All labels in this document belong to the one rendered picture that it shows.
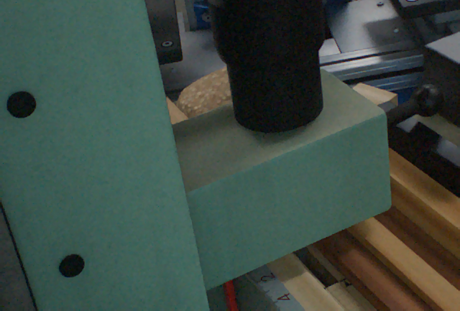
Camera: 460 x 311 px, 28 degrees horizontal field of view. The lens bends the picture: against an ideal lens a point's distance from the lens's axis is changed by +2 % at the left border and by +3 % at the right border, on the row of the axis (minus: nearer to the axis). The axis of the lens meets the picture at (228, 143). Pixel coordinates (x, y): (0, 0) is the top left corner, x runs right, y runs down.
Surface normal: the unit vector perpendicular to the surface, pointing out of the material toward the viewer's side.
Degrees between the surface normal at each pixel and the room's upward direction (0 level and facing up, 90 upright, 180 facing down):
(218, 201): 90
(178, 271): 90
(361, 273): 0
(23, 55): 90
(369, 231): 0
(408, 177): 0
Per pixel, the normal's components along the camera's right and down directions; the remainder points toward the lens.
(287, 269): -0.14, -0.83
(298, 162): 0.44, 0.44
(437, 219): -0.88, 0.35
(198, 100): -0.55, -0.56
